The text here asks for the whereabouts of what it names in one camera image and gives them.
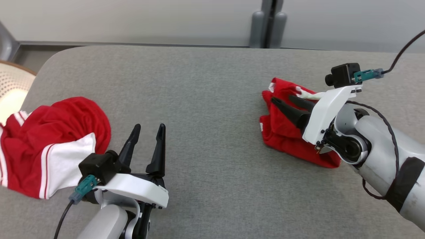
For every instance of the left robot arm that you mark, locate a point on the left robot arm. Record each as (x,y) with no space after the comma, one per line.
(103,222)

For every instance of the right camera teal connector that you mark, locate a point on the right camera teal connector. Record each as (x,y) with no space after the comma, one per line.
(363,75)

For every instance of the wrist black camera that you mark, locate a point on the wrist black camera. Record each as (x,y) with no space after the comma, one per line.
(96,164)
(343,74)

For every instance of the grey curved frame leg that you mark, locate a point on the grey curved frame leg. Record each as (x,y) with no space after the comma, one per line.
(6,43)

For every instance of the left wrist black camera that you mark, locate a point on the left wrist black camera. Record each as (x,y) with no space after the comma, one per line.
(96,164)

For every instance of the red garment with white panel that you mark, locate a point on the red garment with white panel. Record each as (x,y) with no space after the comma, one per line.
(49,126)

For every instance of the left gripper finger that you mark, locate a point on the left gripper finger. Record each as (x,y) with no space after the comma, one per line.
(158,156)
(127,149)

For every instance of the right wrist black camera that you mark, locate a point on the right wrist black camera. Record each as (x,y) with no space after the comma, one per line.
(343,74)

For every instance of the grey partition post with feet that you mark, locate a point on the grey partition post with feet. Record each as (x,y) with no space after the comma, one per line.
(278,30)

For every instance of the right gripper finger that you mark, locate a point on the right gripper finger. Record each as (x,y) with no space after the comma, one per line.
(292,114)
(303,103)

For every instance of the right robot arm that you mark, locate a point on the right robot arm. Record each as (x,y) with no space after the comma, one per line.
(375,149)

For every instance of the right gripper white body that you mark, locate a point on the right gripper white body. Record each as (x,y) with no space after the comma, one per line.
(325,113)

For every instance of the white perforated laundry basket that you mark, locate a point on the white perforated laundry basket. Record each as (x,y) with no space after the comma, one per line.
(13,86)

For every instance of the camera teal connector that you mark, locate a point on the camera teal connector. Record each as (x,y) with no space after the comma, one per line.
(84,187)
(363,75)

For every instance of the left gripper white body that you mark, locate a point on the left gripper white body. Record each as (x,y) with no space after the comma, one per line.
(139,189)

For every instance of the left camera teal connector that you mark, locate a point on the left camera teal connector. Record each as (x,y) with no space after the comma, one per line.
(84,187)

